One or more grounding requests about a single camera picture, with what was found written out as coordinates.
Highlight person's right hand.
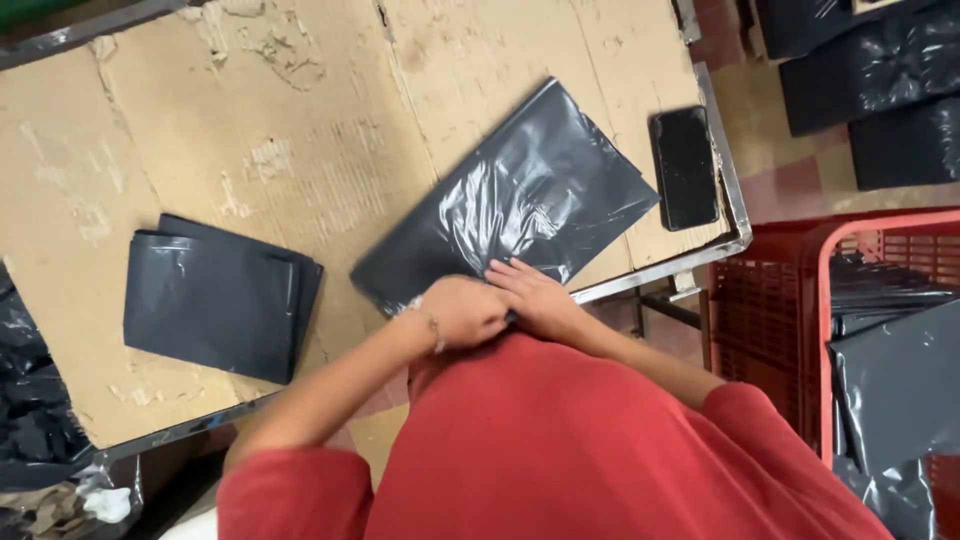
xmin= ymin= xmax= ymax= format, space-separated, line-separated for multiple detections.
xmin=483 ymin=257 xmax=582 ymax=342

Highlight person's left hand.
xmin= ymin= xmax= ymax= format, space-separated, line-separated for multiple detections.
xmin=411 ymin=274 xmax=516 ymax=352

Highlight large grey plastic mailer bag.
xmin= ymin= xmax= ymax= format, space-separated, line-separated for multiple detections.
xmin=349 ymin=76 xmax=662 ymax=318

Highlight person's red shirt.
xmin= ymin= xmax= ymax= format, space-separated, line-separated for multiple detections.
xmin=216 ymin=330 xmax=897 ymax=540

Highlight black smartphone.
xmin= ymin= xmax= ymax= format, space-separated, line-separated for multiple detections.
xmin=648 ymin=105 xmax=721 ymax=233

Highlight metal framed table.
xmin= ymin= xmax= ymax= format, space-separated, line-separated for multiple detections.
xmin=0 ymin=0 xmax=754 ymax=466

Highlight brown cardboard sheet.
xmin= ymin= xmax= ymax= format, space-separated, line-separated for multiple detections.
xmin=0 ymin=0 xmax=730 ymax=450

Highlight red plastic crate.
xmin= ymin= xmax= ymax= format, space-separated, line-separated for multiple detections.
xmin=705 ymin=208 xmax=960 ymax=540

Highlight stack of folded grey bags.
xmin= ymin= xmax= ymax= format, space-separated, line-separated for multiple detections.
xmin=123 ymin=213 xmax=325 ymax=386

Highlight grey bags in crate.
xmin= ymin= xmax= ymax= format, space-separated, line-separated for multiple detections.
xmin=828 ymin=251 xmax=960 ymax=540

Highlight black bags pile on floor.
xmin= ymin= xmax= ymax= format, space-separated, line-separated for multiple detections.
xmin=753 ymin=0 xmax=960 ymax=192

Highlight crumpled white paper scrap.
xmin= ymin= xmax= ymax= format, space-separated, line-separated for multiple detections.
xmin=81 ymin=486 xmax=133 ymax=525

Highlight black plastic bag heap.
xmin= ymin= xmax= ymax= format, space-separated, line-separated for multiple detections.
xmin=0 ymin=258 xmax=144 ymax=540

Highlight silver wrist bracelet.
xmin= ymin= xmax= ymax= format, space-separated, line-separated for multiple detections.
xmin=405 ymin=296 xmax=445 ymax=355

